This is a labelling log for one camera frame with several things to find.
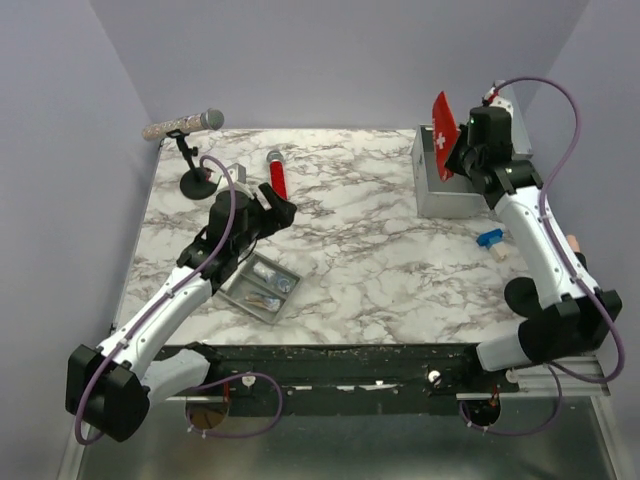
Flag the grey plastic divided tray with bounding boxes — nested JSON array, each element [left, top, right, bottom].
[[217, 252, 303, 325]]

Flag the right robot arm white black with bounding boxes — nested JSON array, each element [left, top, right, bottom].
[[446, 106, 622, 392]]

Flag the gauze bandage roll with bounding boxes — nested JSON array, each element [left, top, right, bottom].
[[252, 262, 279, 283]]

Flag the cotton swabs bag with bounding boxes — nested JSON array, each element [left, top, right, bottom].
[[244, 292, 282, 312]]

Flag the red glitter microphone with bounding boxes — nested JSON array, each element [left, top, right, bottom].
[[266, 150, 288, 200]]

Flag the black microphone stand left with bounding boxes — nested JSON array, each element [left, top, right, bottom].
[[166, 129, 217, 200]]

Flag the grey metal medicine case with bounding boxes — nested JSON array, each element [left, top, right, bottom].
[[410, 79, 534, 220]]

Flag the silver glitter microphone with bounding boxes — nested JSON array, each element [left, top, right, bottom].
[[142, 108, 225, 141]]

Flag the red first aid pouch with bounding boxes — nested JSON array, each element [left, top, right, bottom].
[[432, 91, 459, 182]]

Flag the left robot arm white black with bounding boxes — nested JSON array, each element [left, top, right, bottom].
[[65, 183, 297, 446]]

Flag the beige microphone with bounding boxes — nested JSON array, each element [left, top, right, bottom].
[[566, 235, 581, 253]]

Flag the tape roll in wrapper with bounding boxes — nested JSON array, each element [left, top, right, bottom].
[[276, 278, 293, 293]]

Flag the blue white small box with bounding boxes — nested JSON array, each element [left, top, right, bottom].
[[476, 229, 509, 262]]

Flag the black mounting rail base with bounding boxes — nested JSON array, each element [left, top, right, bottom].
[[138, 343, 519, 417]]

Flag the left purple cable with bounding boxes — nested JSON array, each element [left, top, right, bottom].
[[74, 154, 287, 445]]

